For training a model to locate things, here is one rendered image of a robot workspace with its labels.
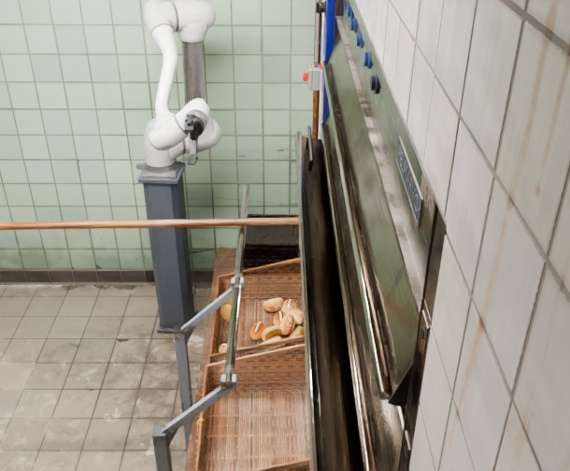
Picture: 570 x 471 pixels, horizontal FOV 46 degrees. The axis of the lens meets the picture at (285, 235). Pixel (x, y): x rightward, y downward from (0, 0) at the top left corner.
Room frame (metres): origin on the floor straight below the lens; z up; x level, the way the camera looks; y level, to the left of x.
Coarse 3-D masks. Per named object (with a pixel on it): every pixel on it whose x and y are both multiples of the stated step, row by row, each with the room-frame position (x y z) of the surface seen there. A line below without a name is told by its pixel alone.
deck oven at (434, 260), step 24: (336, 0) 2.60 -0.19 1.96; (336, 24) 2.60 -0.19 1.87; (384, 72) 1.34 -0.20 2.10; (432, 192) 0.82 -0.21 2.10; (432, 240) 0.80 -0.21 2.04; (432, 264) 0.78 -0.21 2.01; (432, 288) 0.76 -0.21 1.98; (432, 312) 0.74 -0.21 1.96; (408, 408) 0.79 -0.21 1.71; (408, 432) 0.77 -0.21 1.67; (408, 456) 0.75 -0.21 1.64
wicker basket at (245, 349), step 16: (272, 272) 2.54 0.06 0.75; (288, 272) 2.54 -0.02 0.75; (224, 288) 2.54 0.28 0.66; (256, 288) 2.54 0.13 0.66; (272, 288) 2.54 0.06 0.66; (240, 304) 2.51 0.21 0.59; (256, 304) 2.51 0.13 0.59; (224, 320) 2.39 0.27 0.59; (240, 320) 2.40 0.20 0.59; (256, 320) 2.39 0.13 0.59; (272, 320) 2.40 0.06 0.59; (224, 336) 2.28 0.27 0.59; (240, 336) 2.28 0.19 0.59; (288, 336) 2.28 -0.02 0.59; (304, 336) 2.00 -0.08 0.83; (224, 352) 2.00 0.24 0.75; (240, 352) 2.00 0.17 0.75; (256, 352) 2.00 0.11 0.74
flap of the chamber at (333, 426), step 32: (320, 160) 2.39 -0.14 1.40; (320, 192) 2.12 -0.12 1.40; (320, 224) 1.89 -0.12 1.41; (320, 256) 1.70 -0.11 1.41; (320, 288) 1.53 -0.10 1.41; (320, 320) 1.39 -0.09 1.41; (320, 352) 1.26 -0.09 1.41; (320, 384) 1.15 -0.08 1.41; (352, 384) 1.16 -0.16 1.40; (352, 416) 1.06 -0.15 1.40; (352, 448) 0.97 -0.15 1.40
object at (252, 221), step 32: (0, 224) 2.22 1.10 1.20; (32, 224) 2.22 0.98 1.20; (64, 224) 2.23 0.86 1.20; (96, 224) 2.23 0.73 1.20; (128, 224) 2.23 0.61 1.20; (160, 224) 2.23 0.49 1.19; (192, 224) 2.24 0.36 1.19; (224, 224) 2.24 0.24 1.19; (256, 224) 2.25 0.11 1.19; (288, 224) 2.25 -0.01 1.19
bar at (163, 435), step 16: (240, 240) 2.15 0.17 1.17; (240, 256) 2.04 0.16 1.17; (240, 272) 1.95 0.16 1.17; (240, 288) 1.86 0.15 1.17; (192, 320) 1.89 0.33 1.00; (176, 336) 1.88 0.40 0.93; (176, 352) 1.88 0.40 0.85; (224, 384) 1.40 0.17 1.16; (208, 400) 1.41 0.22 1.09; (192, 416) 1.41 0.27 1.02; (160, 432) 1.41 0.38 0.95; (176, 432) 1.42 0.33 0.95; (160, 448) 1.40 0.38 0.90; (160, 464) 1.40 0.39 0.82
